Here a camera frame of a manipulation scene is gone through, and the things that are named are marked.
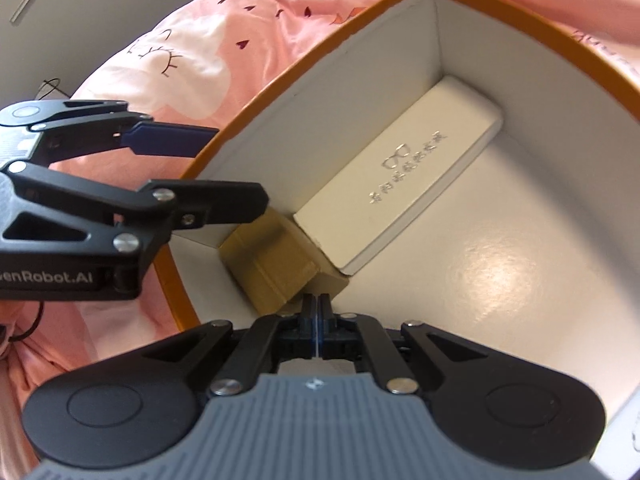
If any orange cardboard box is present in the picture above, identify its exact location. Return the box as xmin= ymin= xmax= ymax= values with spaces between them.
xmin=152 ymin=0 xmax=640 ymax=461

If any white glasses case box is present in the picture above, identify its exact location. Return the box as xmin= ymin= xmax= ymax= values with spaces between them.
xmin=292 ymin=76 xmax=504 ymax=277

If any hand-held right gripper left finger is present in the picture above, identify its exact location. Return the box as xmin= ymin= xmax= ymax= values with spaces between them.
xmin=142 ymin=294 xmax=319 ymax=398

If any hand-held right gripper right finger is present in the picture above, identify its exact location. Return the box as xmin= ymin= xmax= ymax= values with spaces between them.
xmin=318 ymin=294 xmax=489 ymax=396

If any small tan box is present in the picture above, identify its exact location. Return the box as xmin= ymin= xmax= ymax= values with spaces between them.
xmin=220 ymin=207 xmax=350 ymax=314

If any black cable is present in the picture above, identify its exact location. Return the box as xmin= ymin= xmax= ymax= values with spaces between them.
xmin=0 ymin=300 xmax=47 ymax=345
xmin=34 ymin=77 xmax=74 ymax=102

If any pink printed blanket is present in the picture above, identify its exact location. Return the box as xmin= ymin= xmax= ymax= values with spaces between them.
xmin=0 ymin=0 xmax=640 ymax=480

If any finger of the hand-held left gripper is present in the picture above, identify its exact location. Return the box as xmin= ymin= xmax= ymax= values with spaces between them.
xmin=0 ymin=161 xmax=271 ymax=302
xmin=0 ymin=100 xmax=221 ymax=167

